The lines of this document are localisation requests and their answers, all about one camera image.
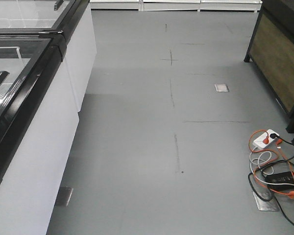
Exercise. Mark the far white chest freezer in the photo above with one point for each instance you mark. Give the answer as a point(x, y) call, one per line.
point(71, 19)

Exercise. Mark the near right floor plate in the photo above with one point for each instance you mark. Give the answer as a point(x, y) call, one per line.
point(266, 206)

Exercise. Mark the white chest freezer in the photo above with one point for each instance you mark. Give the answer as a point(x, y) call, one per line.
point(71, 19)
point(38, 121)

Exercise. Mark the left floor plate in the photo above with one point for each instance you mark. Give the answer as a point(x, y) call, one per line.
point(63, 196)

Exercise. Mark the white power strip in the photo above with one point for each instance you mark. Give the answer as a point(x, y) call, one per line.
point(265, 139)

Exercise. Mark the metal floor outlet plate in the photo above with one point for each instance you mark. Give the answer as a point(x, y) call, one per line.
point(221, 87)

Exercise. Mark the near white chest freezer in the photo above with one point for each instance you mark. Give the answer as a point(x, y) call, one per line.
point(38, 121)

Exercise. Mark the black power adapter brick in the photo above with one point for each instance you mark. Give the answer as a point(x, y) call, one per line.
point(280, 181)

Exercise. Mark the dark wooden display stand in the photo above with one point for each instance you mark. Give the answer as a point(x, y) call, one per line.
point(271, 49)

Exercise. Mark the white shelf base row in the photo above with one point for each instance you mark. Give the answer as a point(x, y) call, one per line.
point(178, 5)

